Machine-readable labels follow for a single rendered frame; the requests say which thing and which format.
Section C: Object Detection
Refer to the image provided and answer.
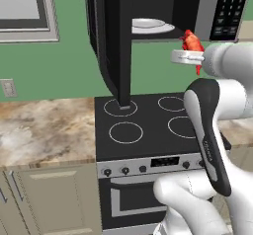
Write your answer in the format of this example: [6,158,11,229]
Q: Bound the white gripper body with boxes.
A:
[170,48,206,66]

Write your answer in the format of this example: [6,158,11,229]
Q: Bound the red fish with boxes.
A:
[179,29,206,76]

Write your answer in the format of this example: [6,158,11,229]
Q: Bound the white microwave turntable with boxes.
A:
[131,22,177,36]

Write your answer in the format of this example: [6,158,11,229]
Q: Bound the grey microwave oven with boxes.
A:
[84,0,253,43]

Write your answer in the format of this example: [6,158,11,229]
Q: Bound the black microwave door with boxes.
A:
[84,0,133,111]

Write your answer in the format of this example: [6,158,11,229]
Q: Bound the white plate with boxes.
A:
[131,18,166,29]

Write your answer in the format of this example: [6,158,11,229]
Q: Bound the black electric hob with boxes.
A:
[94,92,232,181]

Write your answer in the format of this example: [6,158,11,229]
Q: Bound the black oven door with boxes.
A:
[98,172,215,231]

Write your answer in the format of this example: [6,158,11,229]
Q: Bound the grey oven bottom drawer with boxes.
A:
[100,221,167,235]

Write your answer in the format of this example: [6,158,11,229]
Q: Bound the beige cupboard door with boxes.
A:
[0,170,18,235]
[13,164,103,235]

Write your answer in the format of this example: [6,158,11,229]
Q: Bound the grey oven door handle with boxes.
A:
[109,174,167,190]

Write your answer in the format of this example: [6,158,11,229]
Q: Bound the grey window frame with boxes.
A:
[0,0,60,44]

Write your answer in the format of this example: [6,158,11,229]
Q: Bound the grey wall outlet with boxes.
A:
[0,78,19,99]

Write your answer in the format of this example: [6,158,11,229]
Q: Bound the grey cupboard handle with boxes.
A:
[0,186,9,204]
[7,170,25,202]

